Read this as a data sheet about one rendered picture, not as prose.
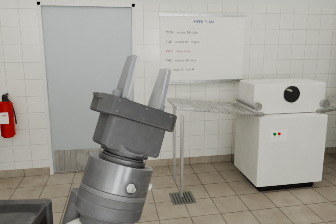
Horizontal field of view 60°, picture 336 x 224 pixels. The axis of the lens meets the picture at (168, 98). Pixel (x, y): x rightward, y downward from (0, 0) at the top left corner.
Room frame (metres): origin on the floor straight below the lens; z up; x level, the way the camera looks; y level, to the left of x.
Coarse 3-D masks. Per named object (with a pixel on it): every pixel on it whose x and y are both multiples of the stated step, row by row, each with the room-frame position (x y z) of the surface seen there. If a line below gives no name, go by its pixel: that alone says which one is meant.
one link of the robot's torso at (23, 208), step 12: (0, 204) 0.64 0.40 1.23; (12, 204) 0.64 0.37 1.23; (24, 204) 0.64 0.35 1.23; (36, 204) 0.64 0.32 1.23; (48, 204) 0.57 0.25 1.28; (0, 216) 0.59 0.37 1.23; (12, 216) 0.59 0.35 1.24; (24, 216) 0.59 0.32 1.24; (36, 216) 0.59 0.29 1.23; (48, 216) 0.57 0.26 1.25
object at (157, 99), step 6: (162, 72) 0.42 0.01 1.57; (168, 72) 0.41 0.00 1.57; (162, 78) 0.41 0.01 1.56; (168, 78) 0.41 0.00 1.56; (156, 84) 0.42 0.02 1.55; (162, 84) 0.41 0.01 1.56; (156, 90) 0.41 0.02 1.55; (162, 90) 0.40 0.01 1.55; (150, 96) 0.42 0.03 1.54; (156, 96) 0.41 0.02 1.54; (162, 96) 0.40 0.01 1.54; (150, 102) 0.41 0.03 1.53; (156, 102) 0.40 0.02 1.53; (162, 102) 0.40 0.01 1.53; (156, 108) 0.39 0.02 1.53; (162, 108) 0.39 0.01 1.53
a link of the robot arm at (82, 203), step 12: (72, 192) 0.37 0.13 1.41; (84, 192) 0.33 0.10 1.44; (72, 204) 0.36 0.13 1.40; (84, 204) 0.32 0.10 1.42; (96, 204) 0.31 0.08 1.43; (108, 204) 0.31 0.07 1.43; (120, 204) 0.32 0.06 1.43; (132, 204) 0.32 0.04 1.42; (72, 216) 0.36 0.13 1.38; (84, 216) 0.32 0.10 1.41; (96, 216) 0.31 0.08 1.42; (108, 216) 0.31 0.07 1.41; (120, 216) 0.31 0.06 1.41; (132, 216) 0.32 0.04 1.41
